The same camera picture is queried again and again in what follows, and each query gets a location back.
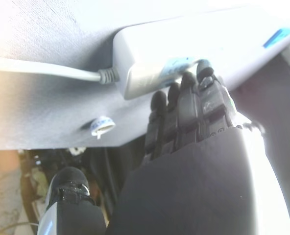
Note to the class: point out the white power strip blue sockets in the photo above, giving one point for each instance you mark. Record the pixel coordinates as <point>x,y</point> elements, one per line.
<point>147,49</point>

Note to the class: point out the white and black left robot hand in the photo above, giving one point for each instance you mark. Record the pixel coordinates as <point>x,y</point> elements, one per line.
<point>196,183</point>

